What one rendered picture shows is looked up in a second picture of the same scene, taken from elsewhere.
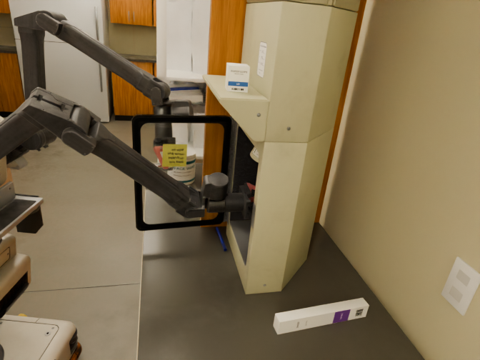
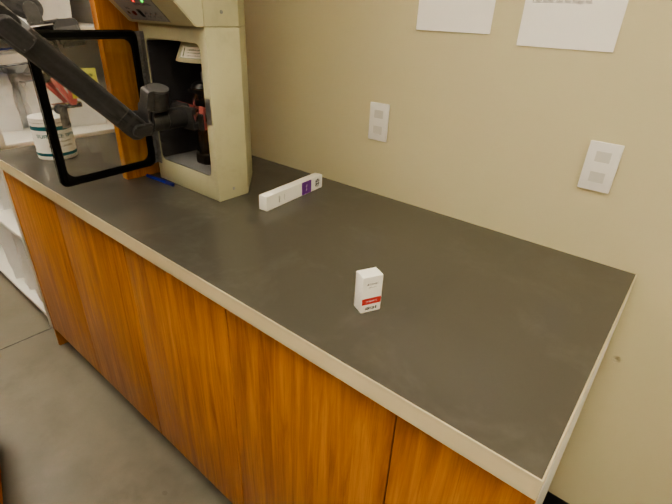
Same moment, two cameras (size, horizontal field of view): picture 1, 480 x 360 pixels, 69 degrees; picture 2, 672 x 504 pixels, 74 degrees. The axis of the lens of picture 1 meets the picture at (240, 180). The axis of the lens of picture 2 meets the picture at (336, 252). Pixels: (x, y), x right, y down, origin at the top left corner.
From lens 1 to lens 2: 63 cm
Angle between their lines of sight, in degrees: 33
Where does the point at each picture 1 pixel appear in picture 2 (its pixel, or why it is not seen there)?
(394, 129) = (292, 24)
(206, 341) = (213, 230)
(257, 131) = (196, 14)
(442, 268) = (363, 118)
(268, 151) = (209, 36)
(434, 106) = not seen: outside the picture
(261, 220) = (218, 114)
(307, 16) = not seen: outside the picture
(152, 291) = (128, 224)
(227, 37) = not seen: outside the picture
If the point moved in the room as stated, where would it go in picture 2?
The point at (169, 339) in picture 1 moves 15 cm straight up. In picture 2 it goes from (179, 239) to (171, 182)
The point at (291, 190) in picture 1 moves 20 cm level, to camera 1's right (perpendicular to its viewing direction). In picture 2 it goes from (235, 79) to (297, 76)
